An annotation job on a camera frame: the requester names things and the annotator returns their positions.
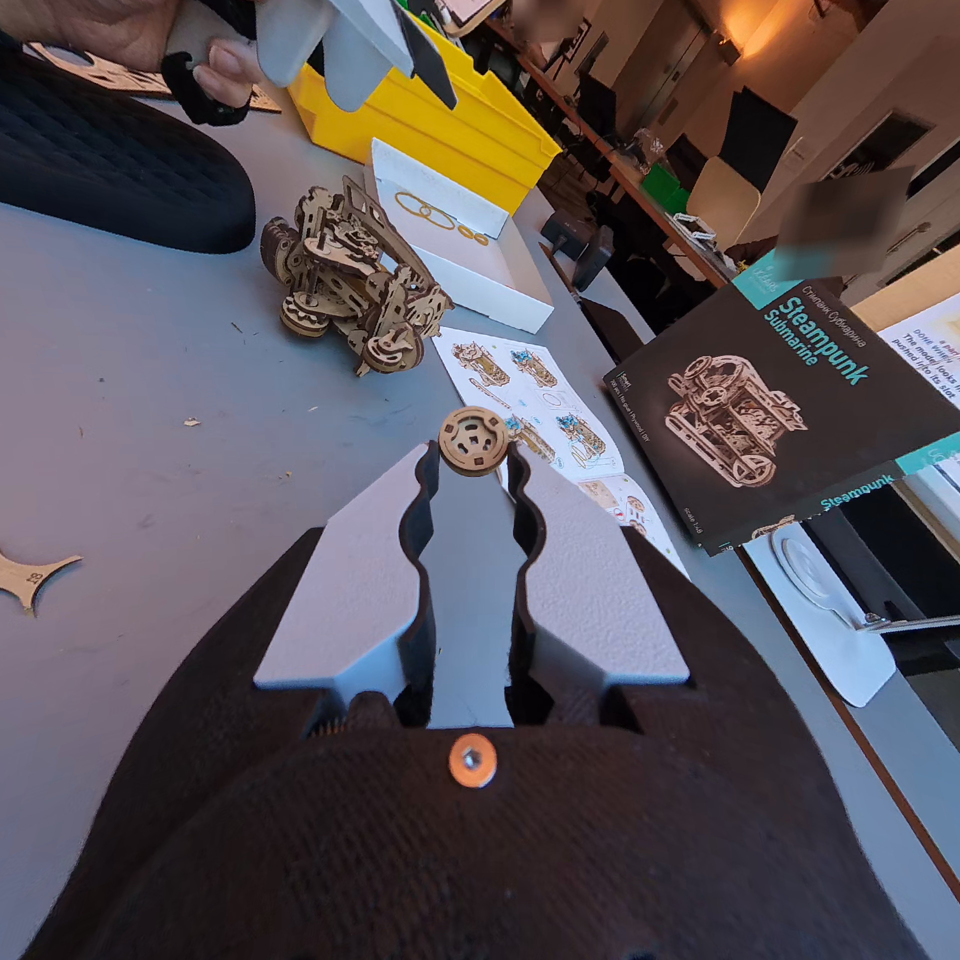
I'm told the black model kit box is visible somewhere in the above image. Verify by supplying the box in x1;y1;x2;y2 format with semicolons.
603;258;960;558

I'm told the round wooden wheel part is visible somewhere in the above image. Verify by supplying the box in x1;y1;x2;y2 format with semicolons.
438;405;512;478

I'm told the green plastic bin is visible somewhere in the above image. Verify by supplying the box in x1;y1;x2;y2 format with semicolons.
640;160;692;216

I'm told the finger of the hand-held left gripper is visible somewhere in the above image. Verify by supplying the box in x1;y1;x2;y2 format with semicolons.
253;0;333;89
322;0;460;115

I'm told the white flat stand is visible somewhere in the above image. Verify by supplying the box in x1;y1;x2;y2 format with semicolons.
741;517;899;708

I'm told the wooden mechanical model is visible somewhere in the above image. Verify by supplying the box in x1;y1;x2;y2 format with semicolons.
259;175;456;378

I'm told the black upright panel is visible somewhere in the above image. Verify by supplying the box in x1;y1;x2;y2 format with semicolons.
717;85;799;195

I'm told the printed paper sign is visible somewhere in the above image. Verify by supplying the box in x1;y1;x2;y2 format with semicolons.
873;300;960;414

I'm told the yellow plastic bin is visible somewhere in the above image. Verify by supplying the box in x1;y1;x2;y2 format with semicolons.
288;11;563;216

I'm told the white cardboard box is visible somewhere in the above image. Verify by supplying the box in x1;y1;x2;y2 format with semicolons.
364;138;555;336

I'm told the long wooden desk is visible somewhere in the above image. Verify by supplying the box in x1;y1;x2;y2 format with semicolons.
486;15;740;290

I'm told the person's left hand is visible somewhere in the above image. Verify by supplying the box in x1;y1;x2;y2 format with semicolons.
22;0;265;106

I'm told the group of yellow rubber bands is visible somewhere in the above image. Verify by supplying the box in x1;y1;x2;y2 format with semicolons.
394;190;491;247

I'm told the small black device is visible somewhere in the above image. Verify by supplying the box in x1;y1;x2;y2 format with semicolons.
540;209;595;261

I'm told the star-shaped wooden scrap piece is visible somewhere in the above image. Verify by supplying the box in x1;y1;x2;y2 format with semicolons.
0;551;84;618

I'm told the illustrated instruction booklet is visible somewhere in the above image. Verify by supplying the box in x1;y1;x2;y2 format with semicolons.
432;325;692;580

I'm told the white chair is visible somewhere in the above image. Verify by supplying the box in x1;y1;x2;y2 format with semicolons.
685;155;763;251

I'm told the laser-cut wooden sheet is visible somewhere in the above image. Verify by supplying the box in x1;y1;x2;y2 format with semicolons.
22;41;283;116

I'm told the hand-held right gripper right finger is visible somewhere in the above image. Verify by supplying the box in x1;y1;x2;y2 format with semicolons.
508;442;691;726

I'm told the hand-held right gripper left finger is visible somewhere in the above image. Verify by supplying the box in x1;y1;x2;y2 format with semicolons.
253;442;441;725

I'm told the black quilted cushion pad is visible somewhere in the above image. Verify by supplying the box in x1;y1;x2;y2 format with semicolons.
0;33;258;256

